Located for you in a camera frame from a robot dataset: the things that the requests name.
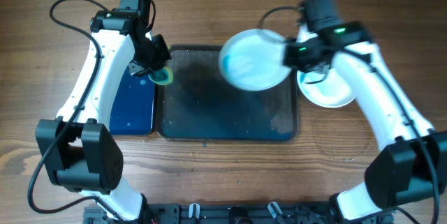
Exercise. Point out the dark brown serving tray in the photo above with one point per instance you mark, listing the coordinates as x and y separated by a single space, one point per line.
200 105

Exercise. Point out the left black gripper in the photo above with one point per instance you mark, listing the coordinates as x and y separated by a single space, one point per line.
163 57

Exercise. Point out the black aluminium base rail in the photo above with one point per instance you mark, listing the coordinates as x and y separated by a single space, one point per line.
299 213

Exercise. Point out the green yellow sponge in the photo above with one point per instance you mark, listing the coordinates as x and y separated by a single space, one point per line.
162 77

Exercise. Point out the white plate stained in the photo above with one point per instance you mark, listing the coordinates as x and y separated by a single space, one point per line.
252 60

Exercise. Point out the white plate back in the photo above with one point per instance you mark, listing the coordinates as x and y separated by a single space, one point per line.
332 92

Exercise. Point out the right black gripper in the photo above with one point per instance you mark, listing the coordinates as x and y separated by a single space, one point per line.
291 54

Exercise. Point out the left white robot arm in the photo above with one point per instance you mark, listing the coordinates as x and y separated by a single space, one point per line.
77 148

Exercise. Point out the blue water tray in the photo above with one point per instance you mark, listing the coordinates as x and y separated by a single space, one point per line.
132 110

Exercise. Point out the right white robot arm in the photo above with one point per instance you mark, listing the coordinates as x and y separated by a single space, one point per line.
341 63

